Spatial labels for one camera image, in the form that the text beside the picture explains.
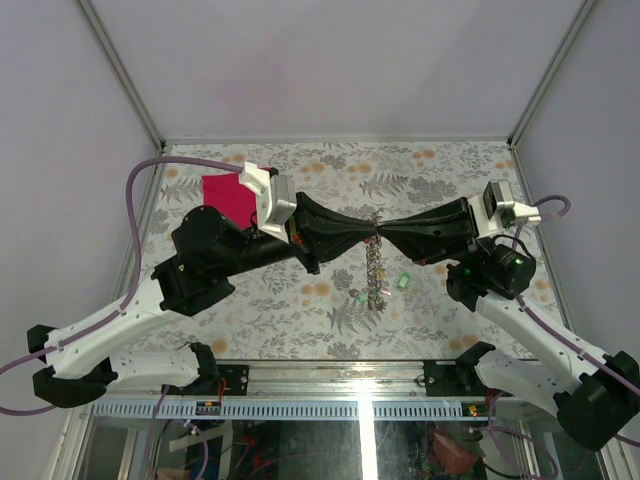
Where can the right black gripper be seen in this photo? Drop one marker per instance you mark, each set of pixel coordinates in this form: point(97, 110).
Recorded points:
point(436, 235)

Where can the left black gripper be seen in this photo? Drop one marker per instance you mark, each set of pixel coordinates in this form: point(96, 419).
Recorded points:
point(330, 234)

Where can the green tag key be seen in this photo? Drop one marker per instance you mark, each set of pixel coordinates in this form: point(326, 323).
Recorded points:
point(403, 281)
point(359, 296)

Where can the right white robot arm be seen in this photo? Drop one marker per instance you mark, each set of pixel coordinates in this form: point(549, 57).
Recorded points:
point(591, 393)

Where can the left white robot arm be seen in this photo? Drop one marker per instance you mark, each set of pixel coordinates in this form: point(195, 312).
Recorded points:
point(90, 358)

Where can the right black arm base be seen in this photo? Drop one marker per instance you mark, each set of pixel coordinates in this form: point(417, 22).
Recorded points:
point(457, 377)

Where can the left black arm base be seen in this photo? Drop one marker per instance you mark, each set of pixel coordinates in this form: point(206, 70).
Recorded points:
point(231, 380)

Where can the floral table mat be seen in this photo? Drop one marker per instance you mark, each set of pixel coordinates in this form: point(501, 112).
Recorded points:
point(281, 312)

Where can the red cloth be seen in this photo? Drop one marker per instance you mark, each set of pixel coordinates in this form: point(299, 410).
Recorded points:
point(232, 199)

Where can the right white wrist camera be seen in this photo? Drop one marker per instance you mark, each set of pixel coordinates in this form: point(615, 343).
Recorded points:
point(495, 210)

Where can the aluminium front rail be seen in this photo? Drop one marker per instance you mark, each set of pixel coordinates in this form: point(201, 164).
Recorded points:
point(307, 390)

